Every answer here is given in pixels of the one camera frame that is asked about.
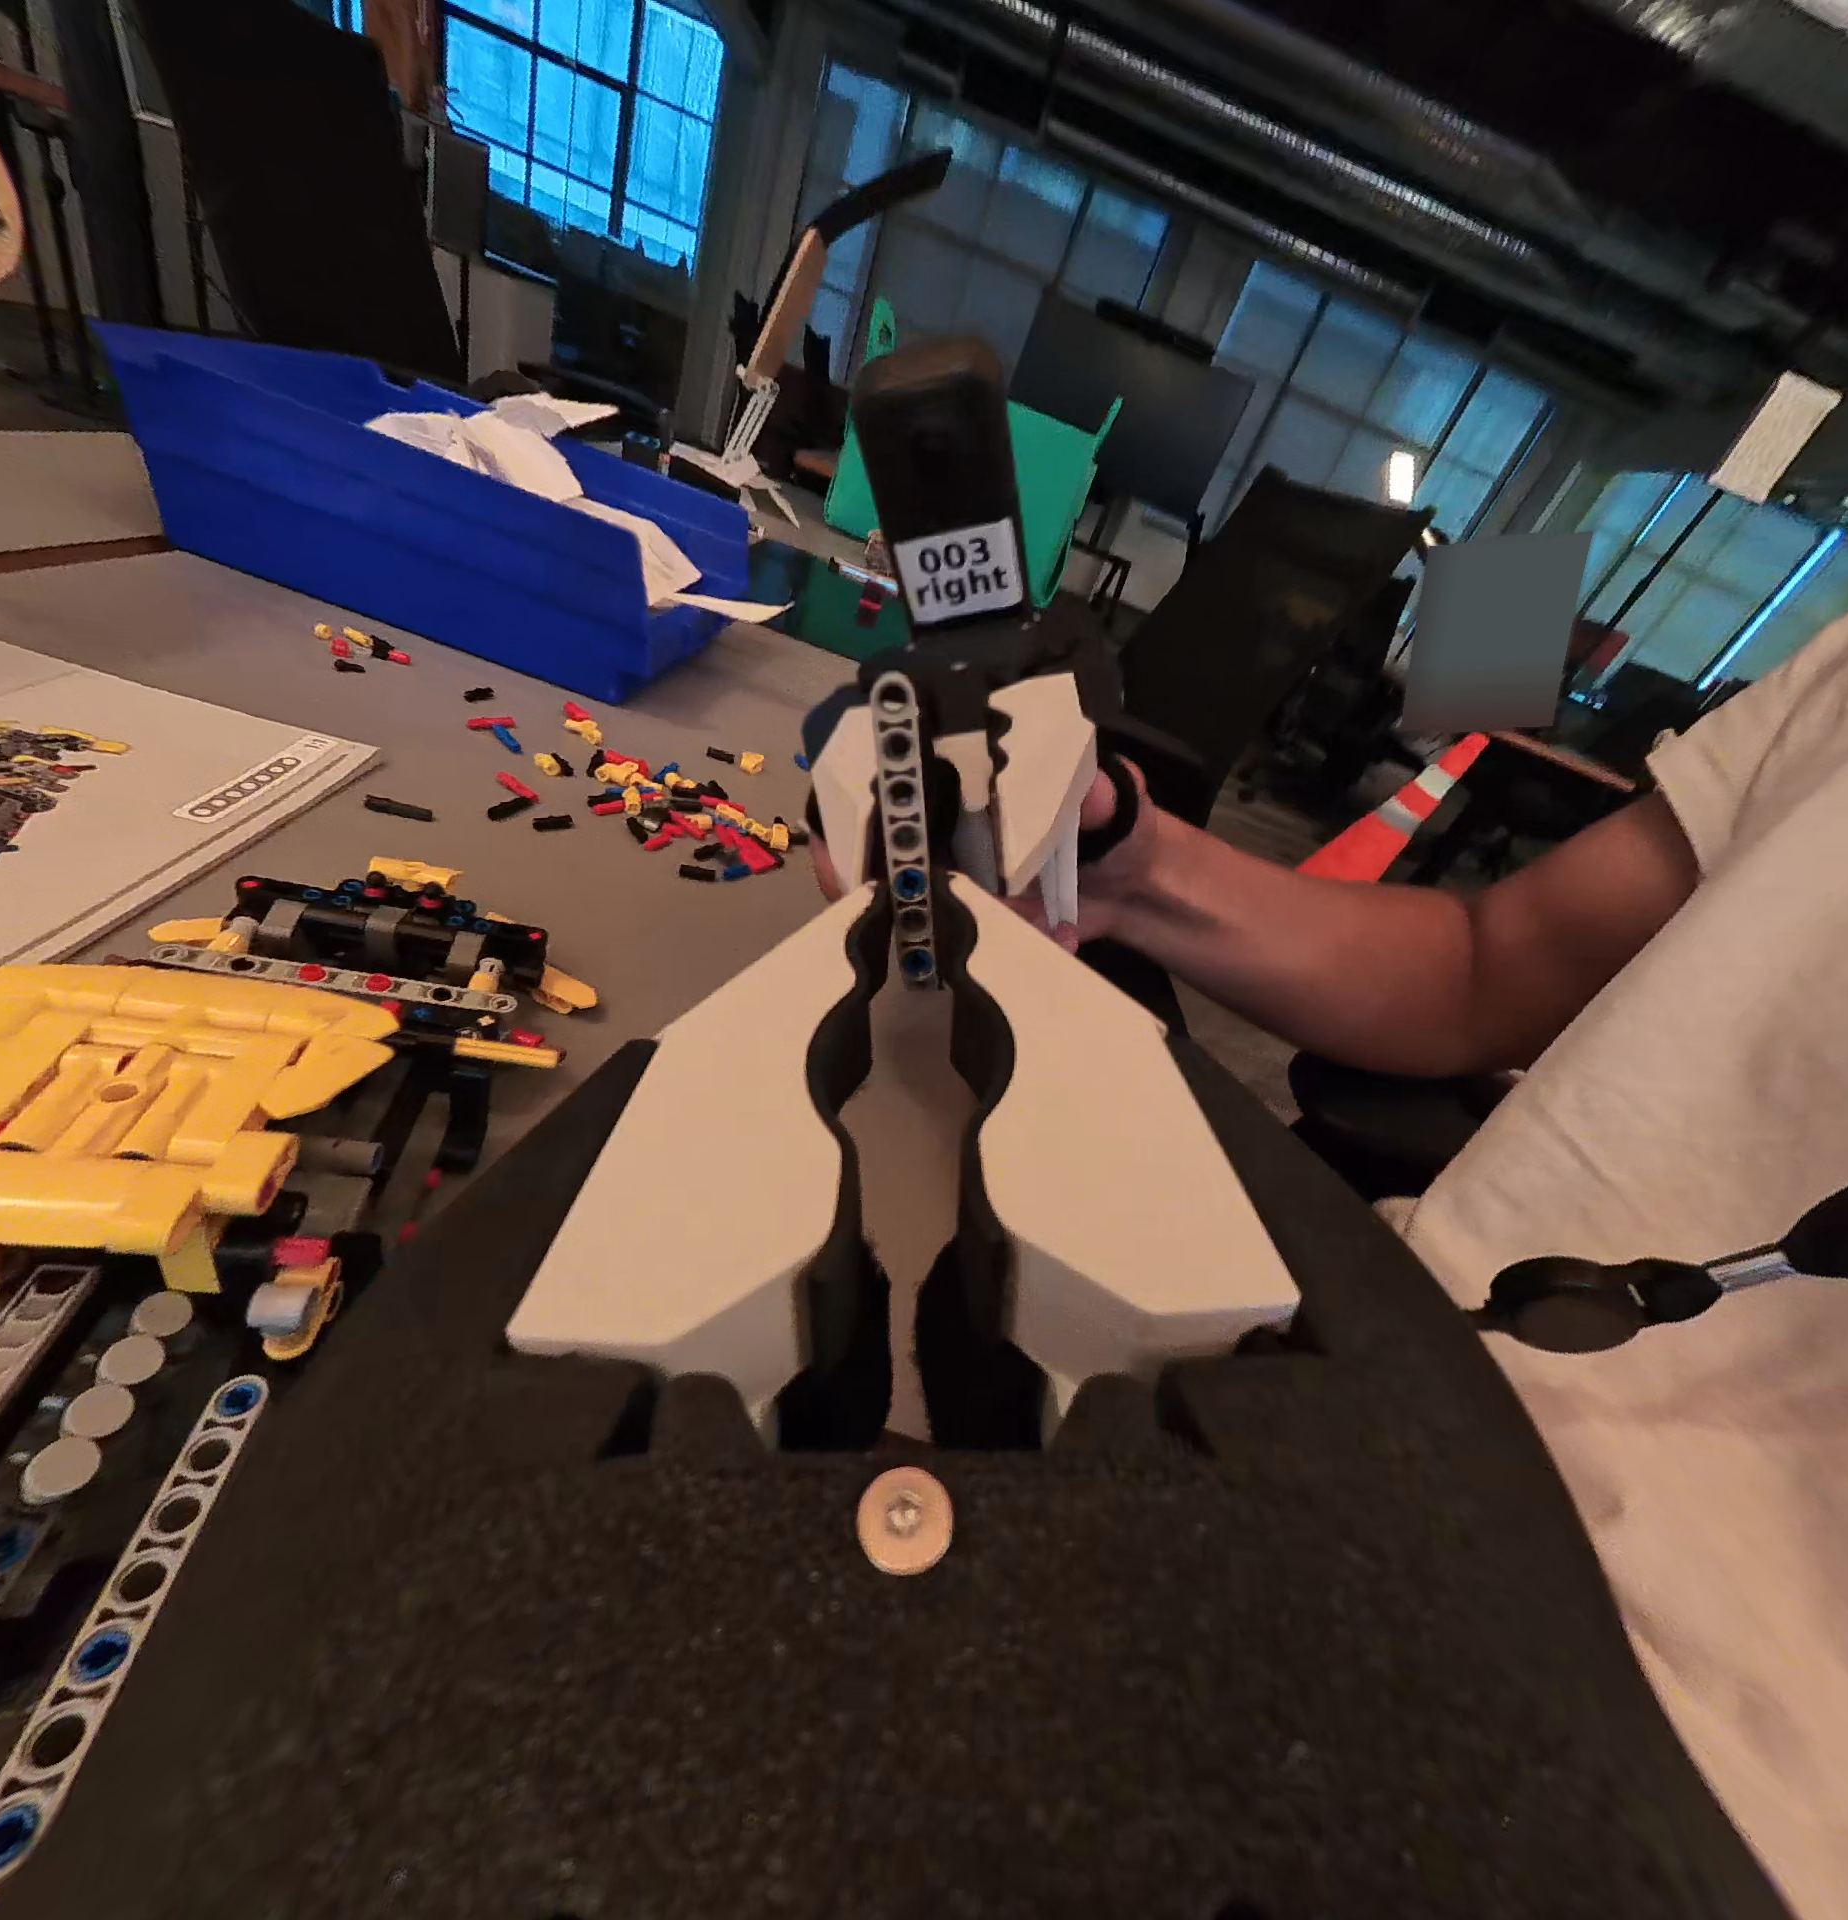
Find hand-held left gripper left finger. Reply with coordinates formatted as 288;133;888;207
506;883;884;1412

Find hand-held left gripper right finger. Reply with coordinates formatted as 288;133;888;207
937;874;1301;1419

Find pile of small coloured pins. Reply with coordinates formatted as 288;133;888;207
311;618;816;889

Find crumpled white paper bags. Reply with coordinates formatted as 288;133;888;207
364;390;794;629

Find orange traffic cone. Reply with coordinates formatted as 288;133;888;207
1296;731;1495;891

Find open instruction booklet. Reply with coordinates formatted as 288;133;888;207
0;631;385;978

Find metal ventilation duct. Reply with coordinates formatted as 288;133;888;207
863;0;1848;311

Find black shoulder strap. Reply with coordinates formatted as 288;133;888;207
1777;1166;1848;1281

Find person's white shirt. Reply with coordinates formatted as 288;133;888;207
1403;592;1848;1920

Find large black screen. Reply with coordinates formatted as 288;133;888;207
1009;289;1260;516

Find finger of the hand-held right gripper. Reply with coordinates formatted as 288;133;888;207
990;671;1102;902
806;704;884;902

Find person's right hand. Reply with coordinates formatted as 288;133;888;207
1046;755;1170;959

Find yellow black brick car model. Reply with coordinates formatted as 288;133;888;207
0;854;606;1896

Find long grey holed beam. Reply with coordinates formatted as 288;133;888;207
867;671;952;992

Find person's right forearm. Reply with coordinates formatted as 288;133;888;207
1117;785;1710;1087

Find black badge reel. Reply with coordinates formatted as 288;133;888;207
1475;1236;1803;1357

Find blue plastic bin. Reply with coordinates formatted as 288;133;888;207
90;318;756;709

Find white hanging paper sign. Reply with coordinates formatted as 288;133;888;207
1710;369;1848;509

